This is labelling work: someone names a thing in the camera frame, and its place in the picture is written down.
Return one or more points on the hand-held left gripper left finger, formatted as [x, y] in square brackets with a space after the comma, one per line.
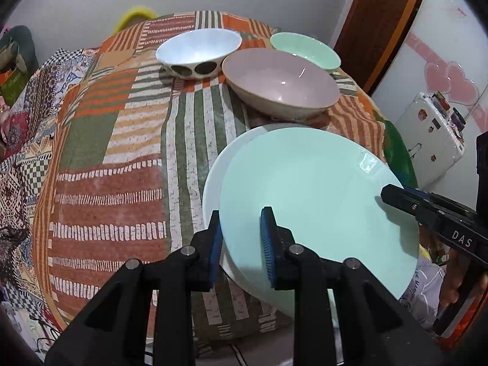
[217, 244]

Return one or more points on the grey plush toy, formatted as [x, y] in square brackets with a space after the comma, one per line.
[23, 42]

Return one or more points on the person's right hand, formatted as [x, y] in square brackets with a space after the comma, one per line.
[455, 274]

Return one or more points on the yellow fuzzy hoop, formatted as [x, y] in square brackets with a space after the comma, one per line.
[131, 12]

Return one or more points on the white suitcase with stickers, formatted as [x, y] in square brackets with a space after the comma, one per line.
[427, 141]

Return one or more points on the dark wooden door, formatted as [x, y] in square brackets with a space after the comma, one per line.
[373, 15]

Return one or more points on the white bowl with dark spots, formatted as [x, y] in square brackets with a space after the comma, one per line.
[198, 47]

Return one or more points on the green table cover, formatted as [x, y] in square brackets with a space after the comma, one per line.
[400, 160]

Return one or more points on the mint green plate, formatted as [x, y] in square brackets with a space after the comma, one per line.
[312, 183]

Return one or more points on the wooden wardrobe with white doors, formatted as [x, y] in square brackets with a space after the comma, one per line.
[450, 45]

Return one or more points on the striped patchwork tablecloth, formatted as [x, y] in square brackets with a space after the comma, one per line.
[114, 160]

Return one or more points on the mint green bowl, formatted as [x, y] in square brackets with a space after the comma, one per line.
[305, 45]

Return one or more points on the pink bowl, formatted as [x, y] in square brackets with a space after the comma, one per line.
[278, 76]

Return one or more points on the patterned patchwork blanket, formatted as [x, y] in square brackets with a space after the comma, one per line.
[23, 160]

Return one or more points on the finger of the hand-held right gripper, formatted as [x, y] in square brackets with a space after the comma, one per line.
[400, 200]
[417, 193]

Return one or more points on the white plate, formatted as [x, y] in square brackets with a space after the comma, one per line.
[215, 190]

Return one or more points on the green box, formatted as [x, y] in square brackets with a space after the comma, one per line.
[13, 85]

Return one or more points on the white printed bag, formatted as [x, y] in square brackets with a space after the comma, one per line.
[423, 286]

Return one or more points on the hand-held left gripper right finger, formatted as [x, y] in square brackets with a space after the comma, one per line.
[267, 244]

